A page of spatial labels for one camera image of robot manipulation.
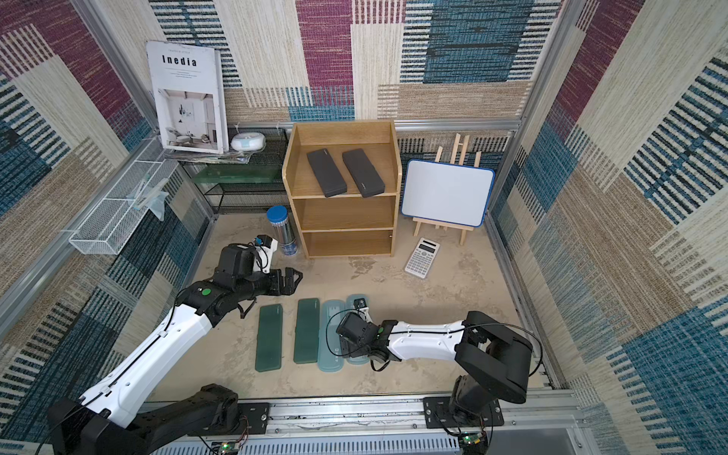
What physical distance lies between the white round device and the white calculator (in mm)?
637

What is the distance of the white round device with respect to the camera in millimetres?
883

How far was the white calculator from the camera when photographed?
103 cm

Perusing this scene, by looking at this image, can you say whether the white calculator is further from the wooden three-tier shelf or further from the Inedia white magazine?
the Inedia white magazine

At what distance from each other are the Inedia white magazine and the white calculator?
713 mm

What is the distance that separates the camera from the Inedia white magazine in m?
0.76
